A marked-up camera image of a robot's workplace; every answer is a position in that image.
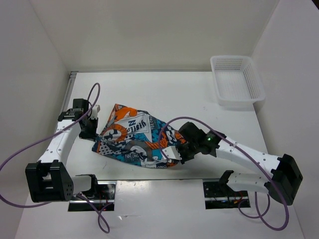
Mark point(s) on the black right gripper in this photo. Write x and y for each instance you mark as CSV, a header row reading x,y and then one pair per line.
x,y
184,159

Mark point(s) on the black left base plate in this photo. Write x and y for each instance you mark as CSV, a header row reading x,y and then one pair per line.
x,y
103,199

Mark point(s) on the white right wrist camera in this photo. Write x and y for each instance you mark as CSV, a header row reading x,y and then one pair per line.
x,y
171,153

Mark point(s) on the colourful patterned shorts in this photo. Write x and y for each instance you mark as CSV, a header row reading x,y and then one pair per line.
x,y
133,137

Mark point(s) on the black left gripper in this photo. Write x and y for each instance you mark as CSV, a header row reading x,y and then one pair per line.
x,y
91,135

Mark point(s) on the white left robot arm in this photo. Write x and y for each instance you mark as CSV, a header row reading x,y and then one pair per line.
x,y
48,179

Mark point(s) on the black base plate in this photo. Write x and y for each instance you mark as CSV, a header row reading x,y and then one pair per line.
x,y
216,198
103,199

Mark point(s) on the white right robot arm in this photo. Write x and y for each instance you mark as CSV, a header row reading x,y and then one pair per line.
x,y
277,176

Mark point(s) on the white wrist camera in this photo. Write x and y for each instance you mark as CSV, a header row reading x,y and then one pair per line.
x,y
93,114
171,153

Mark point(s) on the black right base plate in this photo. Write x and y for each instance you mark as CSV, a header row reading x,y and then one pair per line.
x,y
216,198

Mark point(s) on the white perforated plastic basket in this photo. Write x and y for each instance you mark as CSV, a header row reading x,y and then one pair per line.
x,y
236,80

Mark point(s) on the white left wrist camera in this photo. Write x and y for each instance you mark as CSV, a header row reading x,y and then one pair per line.
x,y
93,114

